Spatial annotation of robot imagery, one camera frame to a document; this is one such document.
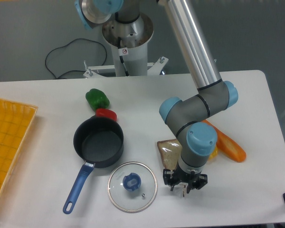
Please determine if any yellow woven basket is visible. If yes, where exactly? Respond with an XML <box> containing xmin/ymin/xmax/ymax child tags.
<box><xmin>0</xmin><ymin>98</ymin><xmax>38</xmax><ymax>198</ymax></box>

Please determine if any red bell pepper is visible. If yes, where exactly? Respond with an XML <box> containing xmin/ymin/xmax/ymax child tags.
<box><xmin>95</xmin><ymin>108</ymin><xmax>117</xmax><ymax>122</ymax></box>

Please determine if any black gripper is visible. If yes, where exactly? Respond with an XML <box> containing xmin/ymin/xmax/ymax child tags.
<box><xmin>163</xmin><ymin>165</ymin><xmax>208</xmax><ymax>193</ymax></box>

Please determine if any green bell pepper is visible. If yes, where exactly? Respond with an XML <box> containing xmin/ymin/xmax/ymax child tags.
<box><xmin>85</xmin><ymin>88</ymin><xmax>110</xmax><ymax>111</ymax></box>

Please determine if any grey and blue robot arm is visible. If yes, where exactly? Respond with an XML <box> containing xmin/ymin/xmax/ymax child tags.
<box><xmin>75</xmin><ymin>0</ymin><xmax>238</xmax><ymax>191</ymax></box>

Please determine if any black cable on floor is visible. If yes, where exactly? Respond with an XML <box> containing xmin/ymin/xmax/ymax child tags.
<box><xmin>45</xmin><ymin>38</ymin><xmax>108</xmax><ymax>80</ymax></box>

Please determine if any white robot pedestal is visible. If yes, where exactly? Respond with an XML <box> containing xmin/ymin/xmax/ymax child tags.
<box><xmin>83</xmin><ymin>11</ymin><xmax>169</xmax><ymax>78</ymax></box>

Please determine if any orange baguette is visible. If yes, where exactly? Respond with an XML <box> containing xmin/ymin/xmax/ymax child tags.
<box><xmin>202</xmin><ymin>120</ymin><xmax>247</xmax><ymax>162</ymax></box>

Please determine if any black pan with blue handle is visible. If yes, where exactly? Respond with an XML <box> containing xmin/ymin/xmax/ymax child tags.
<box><xmin>63</xmin><ymin>116</ymin><xmax>124</xmax><ymax>214</ymax></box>

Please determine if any yellow bell pepper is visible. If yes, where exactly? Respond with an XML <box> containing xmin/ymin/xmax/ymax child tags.
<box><xmin>208</xmin><ymin>146</ymin><xmax>219</xmax><ymax>161</ymax></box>

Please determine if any bagged slice of toast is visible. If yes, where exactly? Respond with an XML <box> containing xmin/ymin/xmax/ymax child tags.
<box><xmin>157</xmin><ymin>139</ymin><xmax>182</xmax><ymax>170</ymax></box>

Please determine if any glass lid with blue knob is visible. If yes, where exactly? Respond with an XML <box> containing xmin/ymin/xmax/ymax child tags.
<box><xmin>107</xmin><ymin>161</ymin><xmax>158</xmax><ymax>213</ymax></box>

